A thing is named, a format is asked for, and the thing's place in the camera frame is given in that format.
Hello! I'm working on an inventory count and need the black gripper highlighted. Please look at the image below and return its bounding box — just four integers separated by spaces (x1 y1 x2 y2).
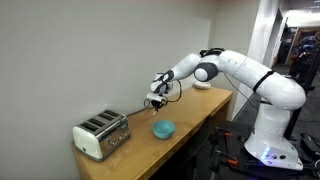
151 98 169 112

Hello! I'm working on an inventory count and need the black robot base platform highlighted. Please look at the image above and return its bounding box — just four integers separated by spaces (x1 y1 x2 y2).
209 119 320 180

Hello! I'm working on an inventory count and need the blue bowl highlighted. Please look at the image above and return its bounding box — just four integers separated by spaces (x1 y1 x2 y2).
151 119 177 140

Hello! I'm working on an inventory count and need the white round puck device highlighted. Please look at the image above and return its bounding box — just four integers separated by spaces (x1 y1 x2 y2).
193 80 213 91

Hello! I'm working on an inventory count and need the cream and chrome toaster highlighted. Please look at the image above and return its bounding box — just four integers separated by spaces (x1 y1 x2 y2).
72 109 132 163

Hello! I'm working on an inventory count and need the black stand pole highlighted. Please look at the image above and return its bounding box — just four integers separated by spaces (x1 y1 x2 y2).
284 49 320 140

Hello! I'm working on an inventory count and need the black power brick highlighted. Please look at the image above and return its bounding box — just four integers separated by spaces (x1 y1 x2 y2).
299 132 320 158

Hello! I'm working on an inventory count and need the person in dark clothes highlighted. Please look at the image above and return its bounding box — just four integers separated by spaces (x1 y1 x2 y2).
292 33 320 79

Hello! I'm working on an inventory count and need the black toaster power cable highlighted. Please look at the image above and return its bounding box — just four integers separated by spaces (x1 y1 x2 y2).
126 98 152 118

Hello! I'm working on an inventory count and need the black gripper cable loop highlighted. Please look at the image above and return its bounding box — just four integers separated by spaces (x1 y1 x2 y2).
165 79 183 104

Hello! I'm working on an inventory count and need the small orange handled clamp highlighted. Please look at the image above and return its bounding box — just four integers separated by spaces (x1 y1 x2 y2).
214 127 233 138

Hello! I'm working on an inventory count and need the thin black hanging cable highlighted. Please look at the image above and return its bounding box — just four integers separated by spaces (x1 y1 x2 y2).
223 72 262 105

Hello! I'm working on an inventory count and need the large orange handled clamp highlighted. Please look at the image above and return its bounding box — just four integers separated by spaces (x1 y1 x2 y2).
215 150 240 166

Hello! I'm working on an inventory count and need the brown wooden door frame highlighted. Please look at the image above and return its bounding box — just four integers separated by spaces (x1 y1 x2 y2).
287 26 320 66

